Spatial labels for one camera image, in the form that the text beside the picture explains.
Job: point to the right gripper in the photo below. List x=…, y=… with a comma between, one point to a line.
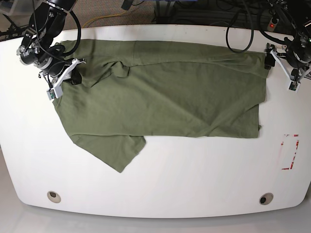
x=56, y=68

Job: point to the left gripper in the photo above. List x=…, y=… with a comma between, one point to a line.
x=300, y=62

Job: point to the olive green T-shirt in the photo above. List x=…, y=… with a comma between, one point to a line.
x=134, y=89

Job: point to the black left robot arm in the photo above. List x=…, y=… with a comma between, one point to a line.
x=296, y=13

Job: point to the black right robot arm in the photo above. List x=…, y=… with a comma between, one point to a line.
x=47, y=22

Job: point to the black power strip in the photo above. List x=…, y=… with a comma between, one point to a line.
x=273, y=21

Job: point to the red tape rectangle marking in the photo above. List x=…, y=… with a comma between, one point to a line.
x=288, y=151

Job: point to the black tripod stand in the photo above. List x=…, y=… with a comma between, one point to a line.
x=12, y=27

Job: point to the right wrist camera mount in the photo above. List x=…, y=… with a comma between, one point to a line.
x=55, y=90

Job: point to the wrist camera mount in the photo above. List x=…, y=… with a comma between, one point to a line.
x=55, y=90
x=281, y=58

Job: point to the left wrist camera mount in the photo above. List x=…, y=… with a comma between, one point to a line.
x=281, y=58

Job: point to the left table cable grommet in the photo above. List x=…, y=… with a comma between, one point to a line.
x=54, y=197

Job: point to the table cable grommet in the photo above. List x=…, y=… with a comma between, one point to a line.
x=54, y=197
x=266, y=199

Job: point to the right table cable grommet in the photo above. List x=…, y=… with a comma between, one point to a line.
x=266, y=199

